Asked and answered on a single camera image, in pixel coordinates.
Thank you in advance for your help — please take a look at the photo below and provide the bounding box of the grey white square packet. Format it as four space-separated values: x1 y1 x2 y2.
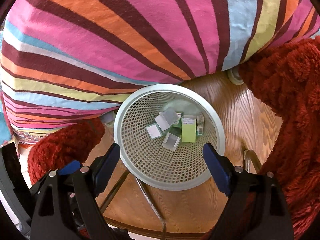
162 132 181 151

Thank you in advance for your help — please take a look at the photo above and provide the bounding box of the white round bed foot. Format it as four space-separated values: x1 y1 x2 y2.
227 66 244 86

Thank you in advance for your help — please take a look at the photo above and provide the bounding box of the striped colourful bed sheet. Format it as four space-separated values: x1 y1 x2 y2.
1 0 319 144

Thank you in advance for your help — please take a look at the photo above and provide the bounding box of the green white medicine box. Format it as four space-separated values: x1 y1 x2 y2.
169 112 183 137

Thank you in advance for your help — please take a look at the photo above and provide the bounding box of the light green cardboard box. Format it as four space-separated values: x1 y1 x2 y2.
181 115 196 143

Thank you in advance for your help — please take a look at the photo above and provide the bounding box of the small white green box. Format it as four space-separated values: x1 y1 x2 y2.
196 114 204 137

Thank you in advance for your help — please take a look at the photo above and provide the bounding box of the metal chair leg frame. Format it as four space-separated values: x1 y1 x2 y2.
100 148 263 240

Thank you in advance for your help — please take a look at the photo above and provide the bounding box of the red fluffy rug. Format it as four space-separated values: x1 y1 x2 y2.
28 38 319 239

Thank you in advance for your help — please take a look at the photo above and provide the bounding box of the grey white flat packet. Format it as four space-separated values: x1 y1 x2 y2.
155 108 179 132

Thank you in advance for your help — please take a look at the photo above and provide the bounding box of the white mesh waste basket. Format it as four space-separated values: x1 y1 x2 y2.
113 84 225 191

